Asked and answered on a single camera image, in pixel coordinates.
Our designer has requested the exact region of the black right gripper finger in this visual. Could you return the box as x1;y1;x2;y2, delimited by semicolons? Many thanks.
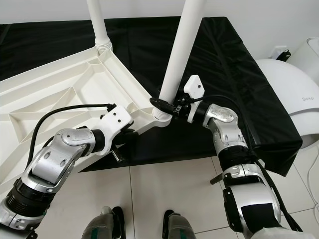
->
150;96;178;112

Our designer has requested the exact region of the white plastic table leg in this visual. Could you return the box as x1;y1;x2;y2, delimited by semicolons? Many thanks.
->
152;0;207;121
87;0;113;51

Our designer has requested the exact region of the white plastic table top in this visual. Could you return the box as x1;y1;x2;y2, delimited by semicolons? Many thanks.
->
0;47;173;201

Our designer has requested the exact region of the black tablecloth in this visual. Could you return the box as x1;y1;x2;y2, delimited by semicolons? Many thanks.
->
0;17;304;176

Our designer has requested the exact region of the black metal table leg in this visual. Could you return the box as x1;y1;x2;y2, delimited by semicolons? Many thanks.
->
209;172;225;185

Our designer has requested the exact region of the grey robot right leg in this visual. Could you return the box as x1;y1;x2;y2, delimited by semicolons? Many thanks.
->
162;210;197;239

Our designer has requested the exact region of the black power plug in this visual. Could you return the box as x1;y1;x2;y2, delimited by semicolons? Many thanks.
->
277;50;293;61

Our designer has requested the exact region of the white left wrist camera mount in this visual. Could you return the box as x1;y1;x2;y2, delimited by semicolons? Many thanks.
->
94;105;133;156

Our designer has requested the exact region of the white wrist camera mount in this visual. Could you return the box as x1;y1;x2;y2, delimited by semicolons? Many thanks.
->
94;105;133;156
182;75;203;123

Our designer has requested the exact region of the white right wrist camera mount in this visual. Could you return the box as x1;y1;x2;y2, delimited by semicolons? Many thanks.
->
182;75;203;123

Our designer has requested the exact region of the white floor cable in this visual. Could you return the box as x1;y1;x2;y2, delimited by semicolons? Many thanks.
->
307;149;319;211

